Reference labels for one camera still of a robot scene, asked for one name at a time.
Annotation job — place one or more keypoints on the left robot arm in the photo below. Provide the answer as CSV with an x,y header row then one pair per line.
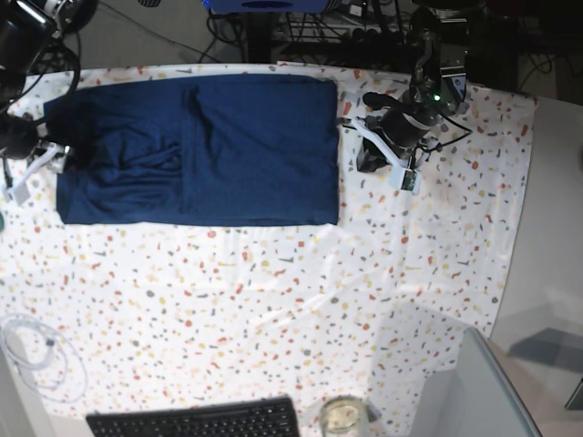
x,y
437,39

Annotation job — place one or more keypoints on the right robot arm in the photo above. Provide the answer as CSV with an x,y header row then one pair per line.
x,y
32,34

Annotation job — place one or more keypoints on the terrazzo pattern table cover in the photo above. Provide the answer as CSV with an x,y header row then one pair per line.
x,y
159,317

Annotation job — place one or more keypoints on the clear glass jar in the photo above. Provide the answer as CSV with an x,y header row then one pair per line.
x,y
344,416

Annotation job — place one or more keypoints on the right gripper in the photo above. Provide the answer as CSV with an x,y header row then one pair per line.
x,y
19,137

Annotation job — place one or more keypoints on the black computer keyboard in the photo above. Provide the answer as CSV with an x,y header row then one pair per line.
x,y
270,417

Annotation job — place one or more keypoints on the blue box with oval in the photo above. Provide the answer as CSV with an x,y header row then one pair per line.
x,y
270,6

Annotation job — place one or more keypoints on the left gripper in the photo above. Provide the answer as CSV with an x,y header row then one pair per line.
x,y
401,126

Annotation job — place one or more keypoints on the grey laptop computer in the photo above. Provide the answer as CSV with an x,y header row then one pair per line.
x,y
475,398

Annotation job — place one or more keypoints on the navy blue t-shirt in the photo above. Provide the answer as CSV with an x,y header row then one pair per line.
x,y
229,150

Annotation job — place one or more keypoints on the black wire rack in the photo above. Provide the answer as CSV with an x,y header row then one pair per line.
x,y
331,27

